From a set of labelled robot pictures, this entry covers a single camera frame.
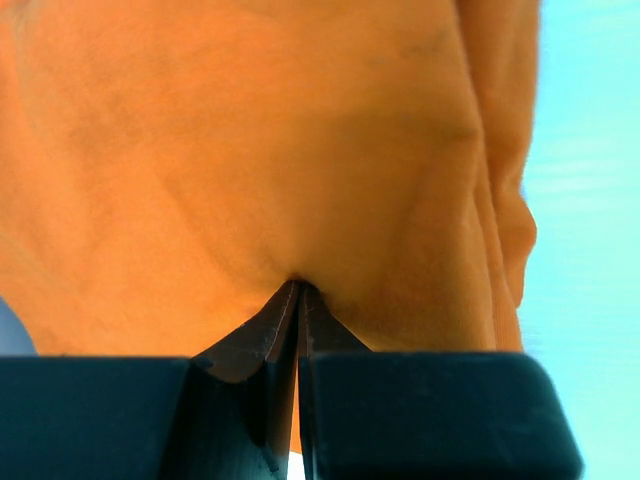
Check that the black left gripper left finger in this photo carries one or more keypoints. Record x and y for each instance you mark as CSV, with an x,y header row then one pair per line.
x,y
222,414

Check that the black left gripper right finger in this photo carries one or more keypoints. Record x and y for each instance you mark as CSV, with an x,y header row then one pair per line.
x,y
367,415

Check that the orange t shirt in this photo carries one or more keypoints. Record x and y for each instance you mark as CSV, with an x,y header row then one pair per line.
x,y
167,165

